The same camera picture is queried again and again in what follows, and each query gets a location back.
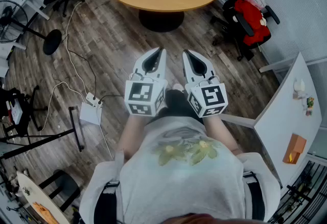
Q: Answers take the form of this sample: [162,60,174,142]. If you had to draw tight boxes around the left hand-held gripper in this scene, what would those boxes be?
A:
[124,47,169,118]

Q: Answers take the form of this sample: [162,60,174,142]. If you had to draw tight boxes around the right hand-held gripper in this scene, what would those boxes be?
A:
[182,50,228,118]

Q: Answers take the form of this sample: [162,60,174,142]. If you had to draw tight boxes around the person's right forearm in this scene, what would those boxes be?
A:
[203,114,243,156]

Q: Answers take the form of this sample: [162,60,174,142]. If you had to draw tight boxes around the person's left forearm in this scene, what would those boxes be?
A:
[117,113,154,160]

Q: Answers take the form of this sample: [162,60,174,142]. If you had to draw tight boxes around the person's black trousers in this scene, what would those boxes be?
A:
[156,89,205,125]

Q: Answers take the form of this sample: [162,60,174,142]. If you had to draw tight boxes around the black round table base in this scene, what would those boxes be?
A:
[138,9,185,33]

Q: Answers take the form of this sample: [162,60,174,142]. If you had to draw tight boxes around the white power strip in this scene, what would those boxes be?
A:
[85,92,103,108]

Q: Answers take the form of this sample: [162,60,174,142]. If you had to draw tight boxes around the red plush toy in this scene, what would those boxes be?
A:
[234,0,271,47]

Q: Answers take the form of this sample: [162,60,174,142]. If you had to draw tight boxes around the white flat box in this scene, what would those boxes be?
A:
[79,102,102,126]

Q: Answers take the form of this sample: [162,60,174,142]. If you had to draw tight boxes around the pink bag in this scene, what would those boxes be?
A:
[244,0,267,11]

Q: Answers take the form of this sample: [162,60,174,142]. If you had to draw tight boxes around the large white desk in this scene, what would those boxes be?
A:
[219,51,323,189]

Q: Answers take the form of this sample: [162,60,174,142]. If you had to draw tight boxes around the black standing fan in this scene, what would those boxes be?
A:
[0,0,63,56]

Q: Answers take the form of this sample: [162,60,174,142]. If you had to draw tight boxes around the small potted flower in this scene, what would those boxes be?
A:
[305,97,315,116]

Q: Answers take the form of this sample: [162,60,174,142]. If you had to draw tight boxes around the orange box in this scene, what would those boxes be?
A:
[283,133,307,165]

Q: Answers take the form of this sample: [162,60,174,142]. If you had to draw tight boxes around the black low-back office chair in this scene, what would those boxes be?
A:
[0,85,48,137]

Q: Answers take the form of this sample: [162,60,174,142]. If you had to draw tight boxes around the black stool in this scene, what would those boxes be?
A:
[38,169,81,212]

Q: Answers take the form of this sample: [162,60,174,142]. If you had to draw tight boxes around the black metal rack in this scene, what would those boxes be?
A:
[268,160,327,224]

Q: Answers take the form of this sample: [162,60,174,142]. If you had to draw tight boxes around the small white round table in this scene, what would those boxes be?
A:
[16,171,63,224]

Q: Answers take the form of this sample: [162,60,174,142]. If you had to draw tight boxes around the orange cloth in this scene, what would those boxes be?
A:
[32,202,59,224]

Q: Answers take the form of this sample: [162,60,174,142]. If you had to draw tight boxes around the black floor cable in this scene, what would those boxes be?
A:
[66,35,97,98]

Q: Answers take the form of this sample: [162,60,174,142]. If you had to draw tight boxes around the thin white floor cable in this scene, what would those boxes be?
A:
[24,81,87,157]

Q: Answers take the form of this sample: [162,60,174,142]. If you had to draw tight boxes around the black harness strap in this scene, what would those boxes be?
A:
[242,171,266,221]
[96,181,119,224]

